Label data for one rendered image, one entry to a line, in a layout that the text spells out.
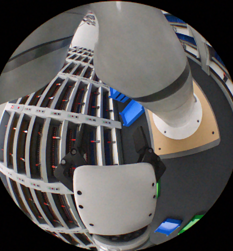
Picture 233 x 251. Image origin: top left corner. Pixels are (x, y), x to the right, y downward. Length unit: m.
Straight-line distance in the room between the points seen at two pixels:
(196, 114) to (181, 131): 0.07
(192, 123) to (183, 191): 0.58
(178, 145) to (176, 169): 0.41
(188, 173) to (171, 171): 0.15
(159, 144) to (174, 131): 0.07
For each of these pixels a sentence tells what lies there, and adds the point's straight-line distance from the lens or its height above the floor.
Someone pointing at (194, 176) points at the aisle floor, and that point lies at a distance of 0.67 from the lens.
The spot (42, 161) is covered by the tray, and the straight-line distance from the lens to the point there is 0.75.
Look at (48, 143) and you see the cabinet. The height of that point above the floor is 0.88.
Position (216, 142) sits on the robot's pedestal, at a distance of 0.35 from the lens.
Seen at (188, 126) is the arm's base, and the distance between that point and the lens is 0.25.
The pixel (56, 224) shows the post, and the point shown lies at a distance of 1.31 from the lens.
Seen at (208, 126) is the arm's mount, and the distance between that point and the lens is 0.27.
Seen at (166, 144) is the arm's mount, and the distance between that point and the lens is 0.26.
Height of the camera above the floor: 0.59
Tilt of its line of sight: 33 degrees down
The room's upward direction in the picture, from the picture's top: 81 degrees counter-clockwise
